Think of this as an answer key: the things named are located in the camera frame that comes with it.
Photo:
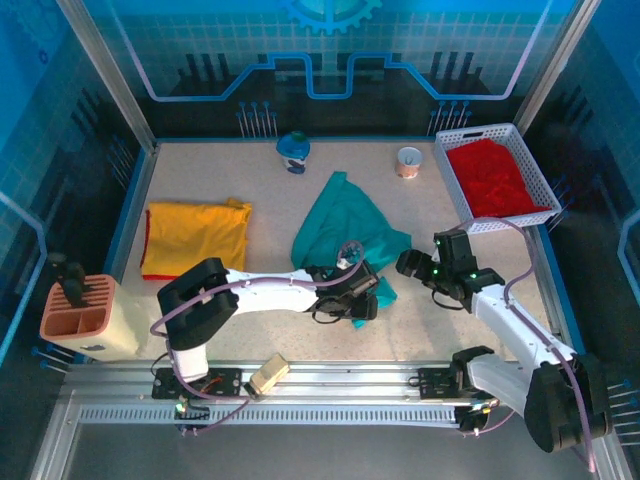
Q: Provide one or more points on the white perforated plastic basket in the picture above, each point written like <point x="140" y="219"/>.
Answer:
<point x="500" y="227"/>

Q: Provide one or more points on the red t-shirt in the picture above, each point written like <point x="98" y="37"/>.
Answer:
<point x="490" y="180"/>

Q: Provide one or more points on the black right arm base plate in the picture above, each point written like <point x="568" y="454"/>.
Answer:
<point x="435" y="382"/>

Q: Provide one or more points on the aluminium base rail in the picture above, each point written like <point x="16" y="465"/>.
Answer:
<point x="350" y="372"/>

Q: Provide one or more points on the paper cup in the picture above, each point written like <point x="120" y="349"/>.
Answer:
<point x="407" y="170"/>

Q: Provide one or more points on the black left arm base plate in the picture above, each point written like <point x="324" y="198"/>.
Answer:
<point x="225" y="380"/>

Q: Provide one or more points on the teal t-shirt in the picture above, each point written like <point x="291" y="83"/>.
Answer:
<point x="345" y="215"/>

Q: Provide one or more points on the pink and cream knife block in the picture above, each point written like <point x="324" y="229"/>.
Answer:
<point x="120" y="320"/>

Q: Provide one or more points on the yellow t-shirt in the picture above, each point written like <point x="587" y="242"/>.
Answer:
<point x="195" y="235"/>

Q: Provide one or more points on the blue lidded plastic container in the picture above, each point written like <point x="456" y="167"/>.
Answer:
<point x="293" y="150"/>

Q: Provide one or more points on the aluminium frame post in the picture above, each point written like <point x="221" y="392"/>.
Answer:
<point x="555" y="65"/>
<point x="107" y="75"/>

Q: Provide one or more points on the beige plastic box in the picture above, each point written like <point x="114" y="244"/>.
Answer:
<point x="270" y="375"/>

